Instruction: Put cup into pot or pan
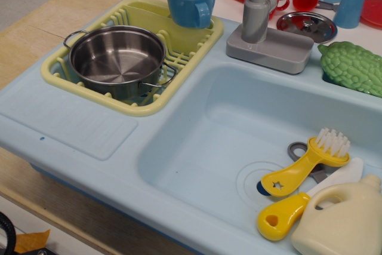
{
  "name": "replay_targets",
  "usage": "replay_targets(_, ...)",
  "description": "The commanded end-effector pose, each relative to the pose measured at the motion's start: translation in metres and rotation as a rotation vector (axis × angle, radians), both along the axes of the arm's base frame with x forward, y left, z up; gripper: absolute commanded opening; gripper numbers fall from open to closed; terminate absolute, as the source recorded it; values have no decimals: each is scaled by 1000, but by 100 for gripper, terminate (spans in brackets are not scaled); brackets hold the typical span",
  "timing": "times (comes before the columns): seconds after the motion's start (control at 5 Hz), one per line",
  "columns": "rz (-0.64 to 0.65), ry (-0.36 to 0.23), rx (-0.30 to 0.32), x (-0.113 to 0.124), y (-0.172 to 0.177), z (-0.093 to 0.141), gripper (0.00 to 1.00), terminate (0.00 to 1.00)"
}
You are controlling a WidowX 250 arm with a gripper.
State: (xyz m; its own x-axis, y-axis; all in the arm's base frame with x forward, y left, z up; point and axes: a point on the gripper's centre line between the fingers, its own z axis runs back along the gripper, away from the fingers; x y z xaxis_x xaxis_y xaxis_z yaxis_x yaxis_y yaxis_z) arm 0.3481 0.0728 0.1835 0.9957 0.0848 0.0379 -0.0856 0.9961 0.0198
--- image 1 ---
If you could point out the blue cup upside down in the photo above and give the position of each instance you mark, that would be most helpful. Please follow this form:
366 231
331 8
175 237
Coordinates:
348 13

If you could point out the stainless steel pot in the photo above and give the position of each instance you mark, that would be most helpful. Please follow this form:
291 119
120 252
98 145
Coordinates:
124 61

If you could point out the light blue toy sink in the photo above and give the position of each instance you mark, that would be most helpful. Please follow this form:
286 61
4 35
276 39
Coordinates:
184 176

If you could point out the orange tape piece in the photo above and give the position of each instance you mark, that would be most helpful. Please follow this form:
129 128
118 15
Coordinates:
31 242

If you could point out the yellow plastic dish rack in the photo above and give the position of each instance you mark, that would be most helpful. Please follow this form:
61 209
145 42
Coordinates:
186 48

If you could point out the yellow dish brush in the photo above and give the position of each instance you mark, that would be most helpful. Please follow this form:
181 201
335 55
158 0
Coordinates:
329 147

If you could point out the grey toy scissors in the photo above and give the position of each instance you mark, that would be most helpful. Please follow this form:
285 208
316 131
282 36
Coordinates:
297 149

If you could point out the yellow handled toy knife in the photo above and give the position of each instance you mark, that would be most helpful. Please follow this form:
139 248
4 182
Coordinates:
275 221

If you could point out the green bitter melon toy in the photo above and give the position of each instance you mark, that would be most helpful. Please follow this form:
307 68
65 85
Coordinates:
352 66

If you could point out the grey toy faucet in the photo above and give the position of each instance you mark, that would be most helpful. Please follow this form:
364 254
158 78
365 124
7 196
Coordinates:
253 41

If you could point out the red cup with handle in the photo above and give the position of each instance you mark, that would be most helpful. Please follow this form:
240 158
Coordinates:
280 6

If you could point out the cream detergent bottle toy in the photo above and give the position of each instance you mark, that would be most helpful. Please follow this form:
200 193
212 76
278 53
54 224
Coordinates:
342 219

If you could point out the steel pot lid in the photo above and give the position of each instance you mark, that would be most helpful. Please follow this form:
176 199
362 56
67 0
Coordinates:
315 26

